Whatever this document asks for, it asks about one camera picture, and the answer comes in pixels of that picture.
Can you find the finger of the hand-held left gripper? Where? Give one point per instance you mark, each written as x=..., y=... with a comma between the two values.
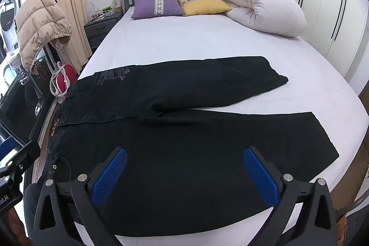
x=7, y=145

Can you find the black pants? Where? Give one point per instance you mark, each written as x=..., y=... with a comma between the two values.
x=173, y=148

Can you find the beige puffer jacket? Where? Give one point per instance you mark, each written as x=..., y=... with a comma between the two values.
x=37, y=27

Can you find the person's left hand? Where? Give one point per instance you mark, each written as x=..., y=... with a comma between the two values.
x=17, y=228

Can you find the white folded duvet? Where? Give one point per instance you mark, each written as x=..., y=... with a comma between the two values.
x=259, y=4

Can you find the yellow pillow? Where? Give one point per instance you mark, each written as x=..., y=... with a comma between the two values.
x=204, y=5

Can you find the purple pillow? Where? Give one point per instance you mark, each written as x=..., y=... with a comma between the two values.
x=155, y=6

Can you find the clear plastic bag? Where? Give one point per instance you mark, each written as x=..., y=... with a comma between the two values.
x=91, y=9

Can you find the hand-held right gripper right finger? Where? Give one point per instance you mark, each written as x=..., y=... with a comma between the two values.
x=259, y=174

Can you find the white wardrobe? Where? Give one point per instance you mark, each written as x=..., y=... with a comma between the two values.
x=323, y=4

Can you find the black mesh chair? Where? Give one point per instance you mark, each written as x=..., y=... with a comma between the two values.
x=359, y=225

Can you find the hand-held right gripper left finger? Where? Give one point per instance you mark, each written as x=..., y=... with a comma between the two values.
x=111, y=174

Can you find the white washing machine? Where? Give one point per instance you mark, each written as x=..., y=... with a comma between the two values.
x=7, y=15

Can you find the dark grey nightstand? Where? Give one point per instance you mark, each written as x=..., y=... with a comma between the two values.
x=99, y=32

